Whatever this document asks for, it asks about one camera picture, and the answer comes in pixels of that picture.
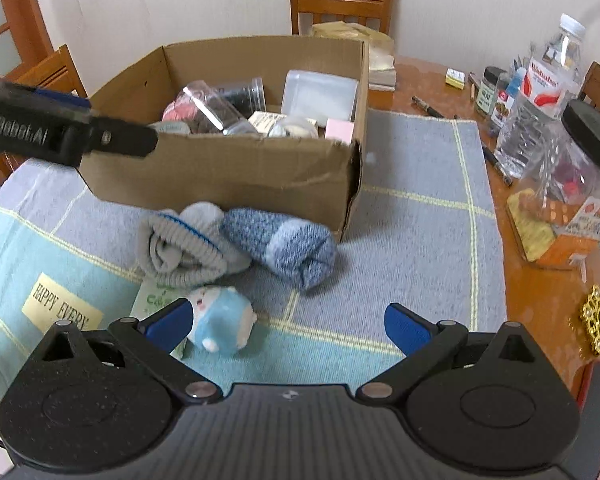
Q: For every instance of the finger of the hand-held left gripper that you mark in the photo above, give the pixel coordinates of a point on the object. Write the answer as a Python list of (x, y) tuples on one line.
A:
[(125, 137), (60, 97)]

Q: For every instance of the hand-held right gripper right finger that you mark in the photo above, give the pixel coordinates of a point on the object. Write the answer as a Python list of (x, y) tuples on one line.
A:
[(405, 327)]

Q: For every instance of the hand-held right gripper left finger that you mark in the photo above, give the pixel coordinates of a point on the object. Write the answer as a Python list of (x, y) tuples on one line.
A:
[(172, 322)]

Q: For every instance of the blue and white plush toy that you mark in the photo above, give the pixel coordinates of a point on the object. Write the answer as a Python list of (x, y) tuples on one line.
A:
[(225, 317)]

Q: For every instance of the clear jar of brown rounds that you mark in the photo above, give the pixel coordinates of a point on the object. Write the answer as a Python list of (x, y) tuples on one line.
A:
[(215, 110)]

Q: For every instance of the brown cardboard box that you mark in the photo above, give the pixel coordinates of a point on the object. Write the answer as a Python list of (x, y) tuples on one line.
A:
[(220, 170)]

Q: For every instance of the clear jar of black pieces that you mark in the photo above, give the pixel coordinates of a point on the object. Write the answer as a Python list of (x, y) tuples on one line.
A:
[(245, 92)]

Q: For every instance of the beige small box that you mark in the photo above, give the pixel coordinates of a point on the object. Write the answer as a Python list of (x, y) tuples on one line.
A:
[(262, 122)]

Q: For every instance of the frosted plastic container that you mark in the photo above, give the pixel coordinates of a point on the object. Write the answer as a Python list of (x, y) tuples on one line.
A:
[(320, 95)]

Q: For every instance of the pink box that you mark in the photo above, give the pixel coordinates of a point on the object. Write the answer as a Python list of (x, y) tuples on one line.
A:
[(340, 130)]

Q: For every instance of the green tissue packet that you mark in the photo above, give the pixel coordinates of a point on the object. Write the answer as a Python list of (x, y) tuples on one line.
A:
[(150, 310)]

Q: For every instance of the blue checked towel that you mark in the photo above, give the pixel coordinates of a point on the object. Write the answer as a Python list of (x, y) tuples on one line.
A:
[(410, 260)]

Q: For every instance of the white sock roll blue stripe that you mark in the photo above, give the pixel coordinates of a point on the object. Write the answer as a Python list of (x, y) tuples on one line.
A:
[(190, 245)]

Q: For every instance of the blue knit sock roll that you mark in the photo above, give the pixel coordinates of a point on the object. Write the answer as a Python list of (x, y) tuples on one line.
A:
[(285, 245)]

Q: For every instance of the yellow sponge pad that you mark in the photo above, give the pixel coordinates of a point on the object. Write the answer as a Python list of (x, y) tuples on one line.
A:
[(530, 225)]

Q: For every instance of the orange flat box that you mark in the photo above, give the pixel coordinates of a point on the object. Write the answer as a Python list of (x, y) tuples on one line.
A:
[(570, 250)]

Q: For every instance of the black pen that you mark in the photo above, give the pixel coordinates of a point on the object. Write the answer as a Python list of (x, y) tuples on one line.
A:
[(430, 106), (497, 165)]

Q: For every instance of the large clear jar black lid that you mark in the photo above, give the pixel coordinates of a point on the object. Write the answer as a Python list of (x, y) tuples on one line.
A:
[(575, 175)]

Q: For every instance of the small red label jar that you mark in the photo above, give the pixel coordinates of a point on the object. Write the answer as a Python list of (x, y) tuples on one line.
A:
[(504, 107)]

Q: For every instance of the small dark lid spice jar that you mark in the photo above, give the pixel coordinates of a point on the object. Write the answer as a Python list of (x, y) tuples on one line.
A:
[(487, 92)]

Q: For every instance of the yellow matchbox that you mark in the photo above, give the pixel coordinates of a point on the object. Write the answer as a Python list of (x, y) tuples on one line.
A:
[(455, 77)]

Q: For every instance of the clear water bottle red label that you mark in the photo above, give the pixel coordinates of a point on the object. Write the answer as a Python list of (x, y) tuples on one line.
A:
[(540, 110)]

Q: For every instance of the stack of beige papers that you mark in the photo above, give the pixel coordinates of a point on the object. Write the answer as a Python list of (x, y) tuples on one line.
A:
[(375, 55)]

